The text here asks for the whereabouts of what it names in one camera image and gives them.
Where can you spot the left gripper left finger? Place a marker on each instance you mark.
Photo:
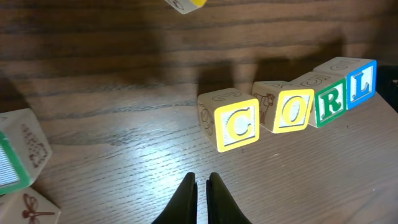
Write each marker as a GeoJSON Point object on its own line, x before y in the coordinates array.
{"type": "Point", "coordinates": [182, 207]}

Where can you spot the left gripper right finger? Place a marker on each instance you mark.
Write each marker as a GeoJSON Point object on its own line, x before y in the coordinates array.
{"type": "Point", "coordinates": [221, 206]}

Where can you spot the yellow C block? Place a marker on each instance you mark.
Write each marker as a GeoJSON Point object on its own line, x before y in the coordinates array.
{"type": "Point", "coordinates": [229, 118]}

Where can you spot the yellow O block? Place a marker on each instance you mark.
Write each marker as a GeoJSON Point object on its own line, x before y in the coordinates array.
{"type": "Point", "coordinates": [283, 106]}

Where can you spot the green R block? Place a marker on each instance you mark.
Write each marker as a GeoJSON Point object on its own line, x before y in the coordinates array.
{"type": "Point", "coordinates": [329, 100]}

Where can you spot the blue L block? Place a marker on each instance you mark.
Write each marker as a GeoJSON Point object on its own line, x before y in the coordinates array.
{"type": "Point", "coordinates": [360, 74]}

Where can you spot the green 7 block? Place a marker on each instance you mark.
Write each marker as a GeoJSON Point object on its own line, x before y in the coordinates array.
{"type": "Point", "coordinates": [27, 206]}

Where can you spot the green 4 block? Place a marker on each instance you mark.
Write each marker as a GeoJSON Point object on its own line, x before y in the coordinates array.
{"type": "Point", "coordinates": [25, 150]}

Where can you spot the yellow S block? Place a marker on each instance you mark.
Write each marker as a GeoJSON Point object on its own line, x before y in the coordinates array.
{"type": "Point", "coordinates": [186, 6]}

